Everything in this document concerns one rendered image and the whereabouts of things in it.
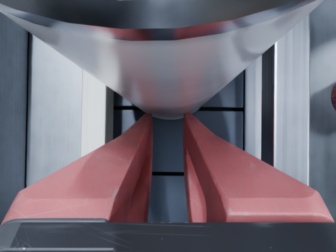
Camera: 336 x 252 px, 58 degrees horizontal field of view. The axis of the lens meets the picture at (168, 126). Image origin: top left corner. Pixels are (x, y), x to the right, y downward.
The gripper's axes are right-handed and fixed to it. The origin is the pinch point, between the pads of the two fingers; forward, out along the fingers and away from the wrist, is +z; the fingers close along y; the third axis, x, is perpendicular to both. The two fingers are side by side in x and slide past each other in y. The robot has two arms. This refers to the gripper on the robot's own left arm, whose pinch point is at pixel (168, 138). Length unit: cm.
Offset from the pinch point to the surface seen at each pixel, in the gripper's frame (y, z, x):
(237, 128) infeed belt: -4.1, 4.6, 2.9
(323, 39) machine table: -11.7, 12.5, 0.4
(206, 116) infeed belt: -2.3, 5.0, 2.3
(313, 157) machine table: -10.8, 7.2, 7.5
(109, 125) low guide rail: 3.0, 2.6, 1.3
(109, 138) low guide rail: 3.0, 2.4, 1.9
